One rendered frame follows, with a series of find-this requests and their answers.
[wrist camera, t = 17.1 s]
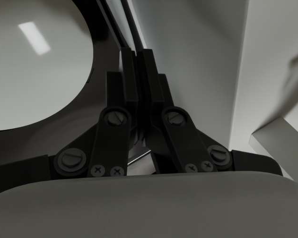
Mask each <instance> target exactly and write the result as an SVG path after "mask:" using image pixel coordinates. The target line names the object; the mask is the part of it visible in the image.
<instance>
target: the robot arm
mask: <svg viewBox="0 0 298 238"><path fill-rule="evenodd" d="M105 99H106V108H104V109H103V110H102V111H101V113H100V116H99V120H98V123H96V124H95V125H94V126H92V127H91V128H90V129H88V130H87V131H86V132H84V133H83V134H82V135H80V136H79V137H77V138H76V139H75V140H73V141H72V142H71V143H69V144H68V145H67V146H65V147H64V148H62V149H61V150H60V151H59V152H58V153H57V154H56V155H52V156H48V155H47V154H46V155H42V156H37V157H33V158H28V159H24V160H19V161H14V162H9V163H5V164H1V165H0V238H298V183H297V182H295V181H293V180H291V179H289V178H286V177H284V176H283V174H282V171H281V168H280V166H279V164H278V163H277V162H276V161H275V160H274V159H273V158H271V157H269V156H265V155H260V154H255V153H248V152H243V151H238V150H231V151H229V150H228V149H227V148H226V147H224V146H223V145H221V144H220V143H218V142H217V141H215V140H214V139H212V138H210V137H209V136H207V135H206V134H204V133H203V132H201V131H200V130H198V129H197V128H196V127H195V125H194V123H193V121H192V119H191V117H190V115H189V114H188V112H187V111H185V110H184V109H182V108H180V107H176V106H174V103H173V99H172V95H171V92H170V89H169V85H168V81H167V77H166V75H165V74H158V70H157V66H156V63H155V58H154V54H153V50H152V49H141V51H138V52H137V58H136V55H135V51H132V50H131V48H127V47H121V48H120V59H119V72H114V71H106V84H105ZM136 135H137V137H138V141H141V143H142V147H143V146H145V147H147V148H148V149H150V150H151V151H150V154H151V158H152V161H153V164H154V167H155V170H156V173H157V174H152V175H133V176H127V167H128V156H129V151H130V150H131V149H132V148H133V146H134V141H135V139H136Z"/></svg>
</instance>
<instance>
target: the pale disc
mask: <svg viewBox="0 0 298 238"><path fill-rule="evenodd" d="M92 63H93V43H92V38H91V34H90V31H89V28H88V25H87V23H86V21H85V19H84V17H83V15H82V14H81V12H80V10H79V9H78V7H77V6H76V5H75V3H74V2H73V1H72V0H0V130H6V129H12V128H18V127H23V126H26V125H30V124H33V123H36V122H38V121H41V120H43V119H45V118H47V117H49V116H51V115H53V114H55V113H57V112H58V111H60V110H61V109H63V108H64V107H65V106H67V105H68V104H69V103H70V102H71V101H72V100H73V99H74V98H75V97H76V96H77V95H78V94H79V92H80V91H81V90H82V88H83V87H84V85H85V83H86V81H87V79H88V77H89V74H90V71H91V68H92Z"/></svg>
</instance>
